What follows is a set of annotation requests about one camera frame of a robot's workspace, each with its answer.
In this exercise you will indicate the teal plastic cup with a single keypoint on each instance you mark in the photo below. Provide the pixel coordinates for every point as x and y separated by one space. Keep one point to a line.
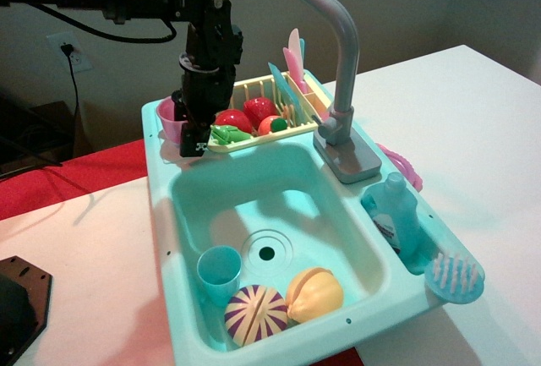
219 269

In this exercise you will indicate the pink toy knife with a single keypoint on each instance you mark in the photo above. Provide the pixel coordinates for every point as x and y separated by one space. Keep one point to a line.
295 69

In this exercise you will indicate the pink plastic cup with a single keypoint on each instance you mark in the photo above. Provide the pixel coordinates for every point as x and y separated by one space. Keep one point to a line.
172 128

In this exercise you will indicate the blue soap bottle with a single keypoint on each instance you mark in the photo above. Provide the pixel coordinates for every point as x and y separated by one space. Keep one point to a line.
392 207

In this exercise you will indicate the green toy vegetable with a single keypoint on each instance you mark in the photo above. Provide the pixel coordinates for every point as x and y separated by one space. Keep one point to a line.
228 134

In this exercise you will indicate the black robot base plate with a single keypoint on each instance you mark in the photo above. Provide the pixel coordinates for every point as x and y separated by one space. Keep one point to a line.
25 298

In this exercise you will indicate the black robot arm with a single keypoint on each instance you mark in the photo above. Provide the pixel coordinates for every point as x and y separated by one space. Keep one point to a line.
213 50

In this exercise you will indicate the teal toy plate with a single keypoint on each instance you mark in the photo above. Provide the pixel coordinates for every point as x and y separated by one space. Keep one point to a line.
285 89

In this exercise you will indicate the red toy strawberry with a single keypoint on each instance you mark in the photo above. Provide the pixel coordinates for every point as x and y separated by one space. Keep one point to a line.
257 109

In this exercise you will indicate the orange toy tomato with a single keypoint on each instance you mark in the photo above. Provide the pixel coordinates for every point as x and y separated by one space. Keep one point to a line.
271 125

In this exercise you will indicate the grey toy faucet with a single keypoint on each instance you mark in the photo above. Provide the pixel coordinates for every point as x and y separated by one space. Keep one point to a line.
342 147

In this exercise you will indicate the purple striped toy onion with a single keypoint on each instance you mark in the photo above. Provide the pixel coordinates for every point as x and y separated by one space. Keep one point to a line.
255 312

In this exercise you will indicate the blue scrub brush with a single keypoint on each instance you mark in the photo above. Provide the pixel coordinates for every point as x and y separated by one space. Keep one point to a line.
454 279

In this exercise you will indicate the red toy apple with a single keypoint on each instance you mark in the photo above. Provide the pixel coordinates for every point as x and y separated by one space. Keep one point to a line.
235 118

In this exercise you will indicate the yellow dish rack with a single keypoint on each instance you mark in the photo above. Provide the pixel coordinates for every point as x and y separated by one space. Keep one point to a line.
315 103

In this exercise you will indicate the yellow toy fruit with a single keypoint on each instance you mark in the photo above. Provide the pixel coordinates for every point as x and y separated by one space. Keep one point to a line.
312 293

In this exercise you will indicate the pink plastic toy handle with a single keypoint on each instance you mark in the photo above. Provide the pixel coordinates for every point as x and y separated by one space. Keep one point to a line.
404 167

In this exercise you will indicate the light pink toy spatula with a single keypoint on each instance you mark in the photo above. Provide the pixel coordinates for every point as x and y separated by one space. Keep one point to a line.
294 45

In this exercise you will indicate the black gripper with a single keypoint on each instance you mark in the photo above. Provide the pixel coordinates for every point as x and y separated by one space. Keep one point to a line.
204 92

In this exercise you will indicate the red cloth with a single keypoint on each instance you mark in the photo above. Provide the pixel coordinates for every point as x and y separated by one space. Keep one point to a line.
80 176

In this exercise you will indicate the teal toy sink unit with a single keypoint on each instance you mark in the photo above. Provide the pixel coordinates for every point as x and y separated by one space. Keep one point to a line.
283 209

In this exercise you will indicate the white wall outlet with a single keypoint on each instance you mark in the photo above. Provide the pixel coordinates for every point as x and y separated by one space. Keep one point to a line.
69 52

